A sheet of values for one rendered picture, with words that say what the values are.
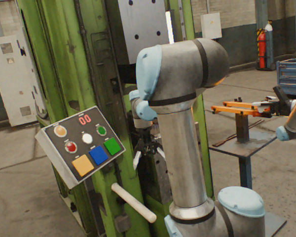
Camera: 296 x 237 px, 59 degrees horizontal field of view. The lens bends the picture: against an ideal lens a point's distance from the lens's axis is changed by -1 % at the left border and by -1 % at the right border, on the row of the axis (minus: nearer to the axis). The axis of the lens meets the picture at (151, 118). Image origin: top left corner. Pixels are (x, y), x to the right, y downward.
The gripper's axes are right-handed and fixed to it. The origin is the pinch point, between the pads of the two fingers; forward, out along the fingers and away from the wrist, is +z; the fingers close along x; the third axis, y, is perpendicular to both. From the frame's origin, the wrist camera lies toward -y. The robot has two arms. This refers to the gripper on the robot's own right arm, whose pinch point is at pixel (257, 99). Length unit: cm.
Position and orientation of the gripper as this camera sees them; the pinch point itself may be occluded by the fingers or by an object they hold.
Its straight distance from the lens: 163.1
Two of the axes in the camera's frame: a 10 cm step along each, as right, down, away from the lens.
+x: 7.8, -3.0, 5.5
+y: 1.7, 9.5, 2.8
